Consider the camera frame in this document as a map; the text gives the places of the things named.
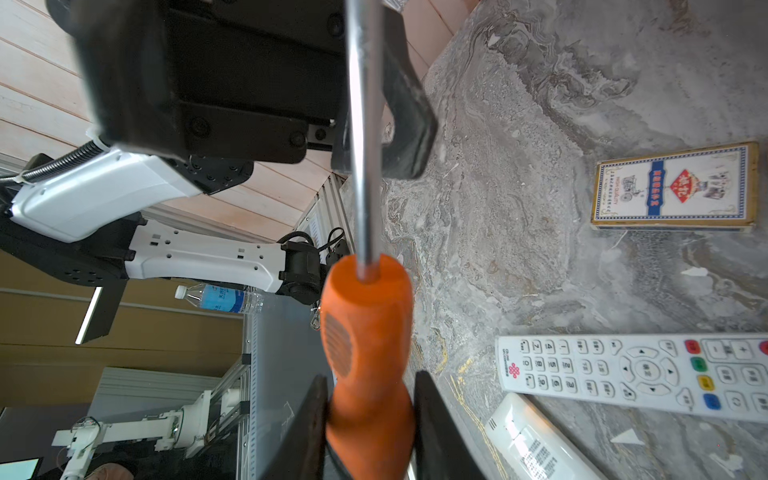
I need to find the orange black screwdriver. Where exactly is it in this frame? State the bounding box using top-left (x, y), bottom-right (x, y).
top-left (321, 1), bottom-right (415, 479)

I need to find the plastic water bottle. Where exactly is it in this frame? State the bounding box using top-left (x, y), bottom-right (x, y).
top-left (174, 283), bottom-right (263, 315)

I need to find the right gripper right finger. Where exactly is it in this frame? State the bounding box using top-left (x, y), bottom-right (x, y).
top-left (414, 371), bottom-right (485, 480)

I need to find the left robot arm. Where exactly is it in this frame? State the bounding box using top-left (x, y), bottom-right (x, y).
top-left (1, 1), bottom-right (352, 305)

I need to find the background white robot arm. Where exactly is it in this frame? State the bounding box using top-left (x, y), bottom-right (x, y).
top-left (53, 365), bottom-right (328, 479)

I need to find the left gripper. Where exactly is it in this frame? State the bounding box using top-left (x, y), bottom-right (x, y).
top-left (46, 1), bottom-right (346, 164)

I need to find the white air conditioner remote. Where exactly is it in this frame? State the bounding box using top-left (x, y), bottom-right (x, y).
top-left (485, 393), bottom-right (605, 480)

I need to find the white TV remote control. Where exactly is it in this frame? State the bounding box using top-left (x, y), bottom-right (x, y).
top-left (495, 333), bottom-right (767, 423)

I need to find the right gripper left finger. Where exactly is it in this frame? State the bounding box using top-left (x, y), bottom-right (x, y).
top-left (260, 375), bottom-right (328, 480)

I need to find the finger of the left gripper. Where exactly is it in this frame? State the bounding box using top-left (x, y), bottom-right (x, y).
top-left (331, 5), bottom-right (439, 181)

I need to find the playing card box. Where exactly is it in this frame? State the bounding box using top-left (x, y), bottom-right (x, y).
top-left (591, 141), bottom-right (759, 232)

